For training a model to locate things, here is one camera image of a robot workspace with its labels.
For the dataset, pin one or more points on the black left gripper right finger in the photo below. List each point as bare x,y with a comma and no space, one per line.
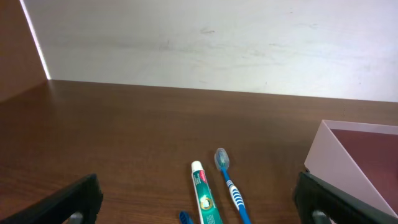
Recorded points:
319,202

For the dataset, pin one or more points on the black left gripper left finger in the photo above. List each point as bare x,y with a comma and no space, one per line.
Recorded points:
84,196

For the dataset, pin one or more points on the white box pink inside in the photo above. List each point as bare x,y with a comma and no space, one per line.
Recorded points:
359,159

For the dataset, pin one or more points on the blue white toothbrush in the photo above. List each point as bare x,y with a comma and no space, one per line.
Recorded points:
222,164

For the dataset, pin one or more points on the blue pen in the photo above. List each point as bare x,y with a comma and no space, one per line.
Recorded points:
184,218

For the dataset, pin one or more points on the green toothpaste tube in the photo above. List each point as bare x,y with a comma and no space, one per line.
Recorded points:
207,209

